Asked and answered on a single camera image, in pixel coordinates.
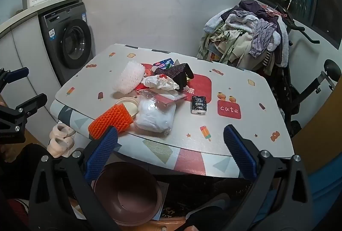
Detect blue chair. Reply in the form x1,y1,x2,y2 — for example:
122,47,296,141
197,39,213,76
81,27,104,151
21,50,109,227
305,164,342,210

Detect brown round trash bin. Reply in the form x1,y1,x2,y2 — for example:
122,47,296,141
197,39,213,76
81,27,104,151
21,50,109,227
92,162,164,226

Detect geometric patterned table cover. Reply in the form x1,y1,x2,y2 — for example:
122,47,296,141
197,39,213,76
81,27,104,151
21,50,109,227
49,100,268,179

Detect black tissue packet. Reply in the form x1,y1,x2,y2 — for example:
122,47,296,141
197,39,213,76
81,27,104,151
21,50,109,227
191,96,207,115

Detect white wrapper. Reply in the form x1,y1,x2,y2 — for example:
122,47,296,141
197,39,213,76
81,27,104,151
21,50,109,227
141,74,180,91

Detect white foam fruit net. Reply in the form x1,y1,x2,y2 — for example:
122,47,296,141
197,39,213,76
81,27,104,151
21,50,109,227
112,61,146,94

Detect person's left hand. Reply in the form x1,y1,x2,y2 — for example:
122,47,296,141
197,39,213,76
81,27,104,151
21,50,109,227
0,143,20,163

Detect grey washing machine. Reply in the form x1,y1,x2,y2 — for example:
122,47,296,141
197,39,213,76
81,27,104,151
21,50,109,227
38,1,93,87

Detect cream round lid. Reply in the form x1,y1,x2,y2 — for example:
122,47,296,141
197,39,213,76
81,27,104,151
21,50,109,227
115,97,139,117

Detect orange foam fruit net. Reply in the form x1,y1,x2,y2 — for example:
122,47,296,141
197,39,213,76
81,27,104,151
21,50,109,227
88,103,134,139

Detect clear plastic package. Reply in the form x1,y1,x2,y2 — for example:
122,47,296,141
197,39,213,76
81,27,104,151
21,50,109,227
137,88,187,107

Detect blue cardboard box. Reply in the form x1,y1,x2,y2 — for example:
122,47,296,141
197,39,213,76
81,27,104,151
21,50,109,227
153,58,175,67

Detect pile of clothes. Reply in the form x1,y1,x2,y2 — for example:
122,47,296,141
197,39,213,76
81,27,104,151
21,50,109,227
197,0,292,73

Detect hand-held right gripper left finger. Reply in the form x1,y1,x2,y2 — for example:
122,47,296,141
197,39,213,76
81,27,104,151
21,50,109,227
29,126,121,231

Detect black exercise bike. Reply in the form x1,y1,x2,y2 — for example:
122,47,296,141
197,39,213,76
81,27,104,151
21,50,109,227
267,0,342,138

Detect white flat box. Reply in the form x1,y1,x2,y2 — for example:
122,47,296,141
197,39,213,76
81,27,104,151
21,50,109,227
150,180,169,221

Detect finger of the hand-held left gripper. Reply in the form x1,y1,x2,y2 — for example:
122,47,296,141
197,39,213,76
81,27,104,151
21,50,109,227
15,94,48,125
0,67,29,93

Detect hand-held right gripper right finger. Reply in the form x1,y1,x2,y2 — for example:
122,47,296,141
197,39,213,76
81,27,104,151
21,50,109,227
223,124,314,231

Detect black glove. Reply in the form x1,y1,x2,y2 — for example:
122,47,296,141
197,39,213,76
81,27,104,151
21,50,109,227
155,63,195,90

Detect white cotton bag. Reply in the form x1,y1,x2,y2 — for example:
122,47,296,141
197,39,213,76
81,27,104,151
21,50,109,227
134,99,177,138

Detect white counter cabinet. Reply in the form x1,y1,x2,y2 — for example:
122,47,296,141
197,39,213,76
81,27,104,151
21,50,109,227
0,0,85,138

